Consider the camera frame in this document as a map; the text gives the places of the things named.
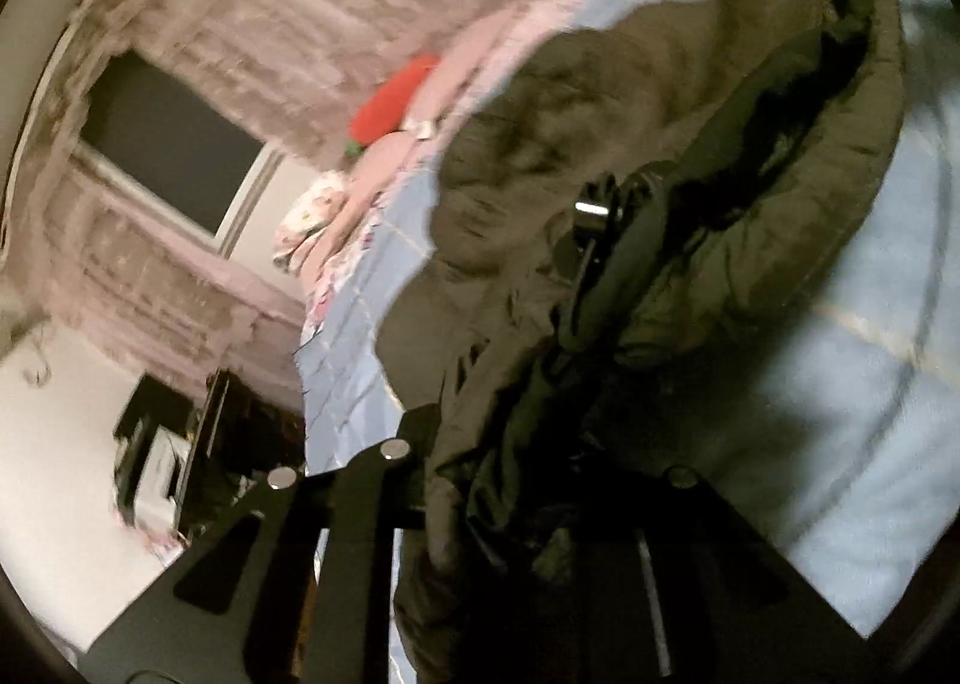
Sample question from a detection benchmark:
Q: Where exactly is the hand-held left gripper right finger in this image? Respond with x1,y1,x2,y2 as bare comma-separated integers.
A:
585,465,880,684

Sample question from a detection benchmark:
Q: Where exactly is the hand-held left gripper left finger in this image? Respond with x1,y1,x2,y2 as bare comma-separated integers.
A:
82,405,445,684

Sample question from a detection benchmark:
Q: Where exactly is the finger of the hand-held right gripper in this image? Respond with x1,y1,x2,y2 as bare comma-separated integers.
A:
555,163,665,325

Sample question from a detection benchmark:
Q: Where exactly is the dark olive hooded puffer jacket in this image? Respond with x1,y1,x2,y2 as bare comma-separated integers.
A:
373,0,910,684

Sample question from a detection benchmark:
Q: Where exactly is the dark computer desk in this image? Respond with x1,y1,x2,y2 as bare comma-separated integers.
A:
174,367,310,546

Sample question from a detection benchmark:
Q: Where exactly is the white printer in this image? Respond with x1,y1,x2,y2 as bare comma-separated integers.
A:
120,424,192,531

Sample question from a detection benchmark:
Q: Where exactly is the bed with blue sheet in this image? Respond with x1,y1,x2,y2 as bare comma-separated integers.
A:
298,0,960,644

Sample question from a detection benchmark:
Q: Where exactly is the red carrot plush pillow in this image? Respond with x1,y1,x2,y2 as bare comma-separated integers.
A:
343,52,442,156

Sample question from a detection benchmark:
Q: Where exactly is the black computer monitor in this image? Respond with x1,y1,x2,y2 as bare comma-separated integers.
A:
112,372,194,464

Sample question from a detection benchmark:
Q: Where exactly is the floral print pillow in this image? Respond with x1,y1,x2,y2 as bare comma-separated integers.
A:
272,172,355,274

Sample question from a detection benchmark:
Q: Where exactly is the narrow pink lace curtain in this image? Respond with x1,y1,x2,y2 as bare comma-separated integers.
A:
0,144,310,400

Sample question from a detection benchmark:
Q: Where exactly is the wide pink lace curtain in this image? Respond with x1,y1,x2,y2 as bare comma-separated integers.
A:
71,0,552,169

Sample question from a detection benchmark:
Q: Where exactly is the dark window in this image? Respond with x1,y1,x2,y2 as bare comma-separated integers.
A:
77,48,284,259

